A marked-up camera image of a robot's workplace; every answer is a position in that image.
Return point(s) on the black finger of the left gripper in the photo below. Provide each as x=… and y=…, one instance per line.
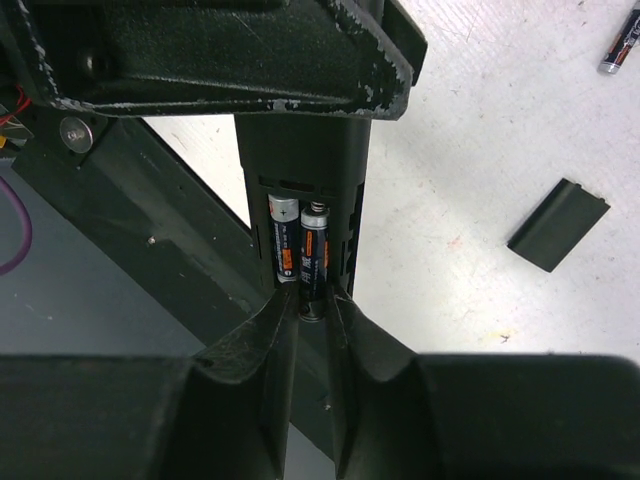
x=175, y=58

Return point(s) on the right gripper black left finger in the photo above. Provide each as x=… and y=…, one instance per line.
x=221, y=414

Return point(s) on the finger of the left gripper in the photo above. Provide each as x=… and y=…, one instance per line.
x=406, y=35

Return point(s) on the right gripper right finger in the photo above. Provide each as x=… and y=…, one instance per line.
x=398, y=414

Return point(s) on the black remote control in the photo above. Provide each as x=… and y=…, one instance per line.
x=311, y=159

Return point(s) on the black battery pair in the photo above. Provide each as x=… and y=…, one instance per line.
x=622, y=45
x=314, y=259

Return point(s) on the black battery cover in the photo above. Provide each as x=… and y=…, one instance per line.
x=557, y=225

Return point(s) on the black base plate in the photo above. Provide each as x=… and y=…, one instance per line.
x=128, y=193

